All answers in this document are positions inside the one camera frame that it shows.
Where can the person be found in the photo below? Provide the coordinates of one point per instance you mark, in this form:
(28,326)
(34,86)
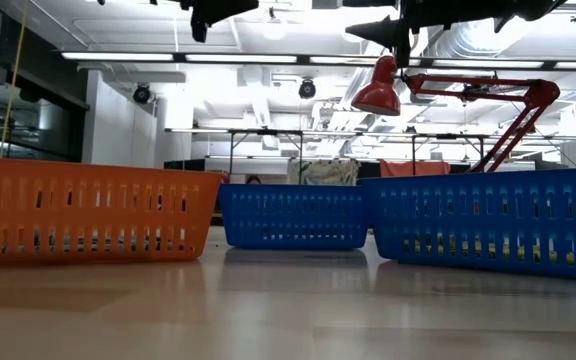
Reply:
(254,180)

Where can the black ceiling spotlight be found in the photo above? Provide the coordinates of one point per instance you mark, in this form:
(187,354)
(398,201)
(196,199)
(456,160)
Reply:
(141,94)
(307,89)

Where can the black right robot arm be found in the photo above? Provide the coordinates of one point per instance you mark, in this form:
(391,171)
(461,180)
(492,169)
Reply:
(538,6)

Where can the red desk lamp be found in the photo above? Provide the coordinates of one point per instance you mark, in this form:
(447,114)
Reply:
(378,95)

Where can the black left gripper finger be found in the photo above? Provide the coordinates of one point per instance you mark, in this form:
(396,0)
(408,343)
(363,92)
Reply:
(218,10)

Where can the orange cloth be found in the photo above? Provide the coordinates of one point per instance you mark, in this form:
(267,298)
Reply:
(413,169)

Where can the black-legged folding table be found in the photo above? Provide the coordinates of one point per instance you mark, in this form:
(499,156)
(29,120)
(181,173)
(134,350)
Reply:
(231,155)
(413,150)

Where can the small red object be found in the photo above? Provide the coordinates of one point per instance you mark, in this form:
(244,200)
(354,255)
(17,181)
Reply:
(224,177)

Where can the orange slotted plastic basket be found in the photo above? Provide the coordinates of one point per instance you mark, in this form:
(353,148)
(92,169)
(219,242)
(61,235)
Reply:
(93,217)

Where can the patterned cloth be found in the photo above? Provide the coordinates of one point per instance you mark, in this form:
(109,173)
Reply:
(323,172)

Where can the blue slotted plastic basket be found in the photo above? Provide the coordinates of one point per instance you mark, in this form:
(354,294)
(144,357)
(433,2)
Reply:
(493,222)
(293,218)

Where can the dark glass window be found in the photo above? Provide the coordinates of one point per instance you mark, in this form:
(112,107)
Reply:
(43,130)

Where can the ceiling light strip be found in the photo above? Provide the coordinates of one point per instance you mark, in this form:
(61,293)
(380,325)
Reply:
(243,58)

